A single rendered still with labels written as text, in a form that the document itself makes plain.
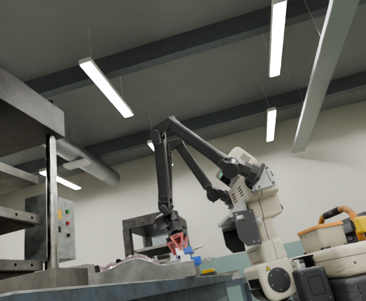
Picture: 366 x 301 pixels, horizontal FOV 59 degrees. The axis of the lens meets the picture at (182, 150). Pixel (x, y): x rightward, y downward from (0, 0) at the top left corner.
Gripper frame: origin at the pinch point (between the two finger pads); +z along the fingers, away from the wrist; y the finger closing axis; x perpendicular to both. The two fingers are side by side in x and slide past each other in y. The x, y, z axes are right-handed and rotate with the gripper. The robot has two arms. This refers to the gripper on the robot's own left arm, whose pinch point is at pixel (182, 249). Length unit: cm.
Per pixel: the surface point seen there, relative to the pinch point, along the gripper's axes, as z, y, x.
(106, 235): -281, -601, -332
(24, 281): 17, 80, -23
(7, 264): -15, 25, -78
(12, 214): -39, 26, -74
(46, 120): -98, 20, -56
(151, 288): 26, 67, 5
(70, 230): -48, -32, -79
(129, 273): 13.2, 40.6, -11.5
